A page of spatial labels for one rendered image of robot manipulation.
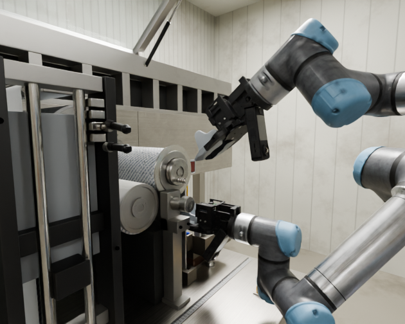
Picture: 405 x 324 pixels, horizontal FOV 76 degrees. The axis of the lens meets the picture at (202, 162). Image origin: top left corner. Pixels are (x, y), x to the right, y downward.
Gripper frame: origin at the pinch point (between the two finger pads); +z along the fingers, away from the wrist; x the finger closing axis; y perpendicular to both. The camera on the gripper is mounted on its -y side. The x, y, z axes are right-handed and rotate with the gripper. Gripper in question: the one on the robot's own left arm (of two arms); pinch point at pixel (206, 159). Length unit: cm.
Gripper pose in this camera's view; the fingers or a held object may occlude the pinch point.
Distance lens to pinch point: 63.0
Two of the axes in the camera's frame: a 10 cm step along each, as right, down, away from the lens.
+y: -5.0, -8.1, 3.1
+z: -6.2, 5.8, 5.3
